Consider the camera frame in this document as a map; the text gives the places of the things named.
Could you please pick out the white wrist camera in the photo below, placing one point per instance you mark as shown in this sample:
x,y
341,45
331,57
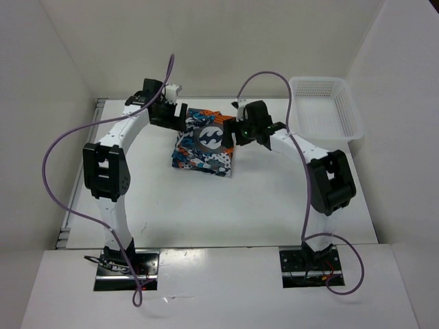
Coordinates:
x,y
240,106
170,93

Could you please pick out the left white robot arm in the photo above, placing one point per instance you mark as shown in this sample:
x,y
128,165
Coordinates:
x,y
106,172

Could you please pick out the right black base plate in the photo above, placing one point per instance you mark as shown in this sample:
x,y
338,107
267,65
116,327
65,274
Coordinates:
x,y
295,273

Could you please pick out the white plastic basket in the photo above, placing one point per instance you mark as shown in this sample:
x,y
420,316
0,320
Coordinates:
x,y
324,112

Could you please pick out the colourful patterned shorts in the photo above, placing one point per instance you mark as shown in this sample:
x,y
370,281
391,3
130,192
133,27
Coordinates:
x,y
200,147

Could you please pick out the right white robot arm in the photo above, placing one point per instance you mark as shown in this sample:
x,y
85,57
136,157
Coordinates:
x,y
329,181

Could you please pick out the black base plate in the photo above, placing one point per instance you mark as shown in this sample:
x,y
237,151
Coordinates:
x,y
295,273
116,276

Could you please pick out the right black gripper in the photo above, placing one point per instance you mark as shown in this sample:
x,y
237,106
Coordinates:
x,y
231,126

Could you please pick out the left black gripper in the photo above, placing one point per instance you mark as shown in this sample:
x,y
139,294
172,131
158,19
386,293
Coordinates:
x,y
173,122

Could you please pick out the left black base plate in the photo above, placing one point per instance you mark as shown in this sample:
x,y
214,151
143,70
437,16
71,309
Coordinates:
x,y
116,276

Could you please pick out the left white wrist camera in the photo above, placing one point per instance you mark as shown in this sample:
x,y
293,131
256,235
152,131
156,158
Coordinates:
x,y
170,93

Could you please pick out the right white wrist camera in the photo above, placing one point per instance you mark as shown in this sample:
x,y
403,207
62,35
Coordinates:
x,y
240,106

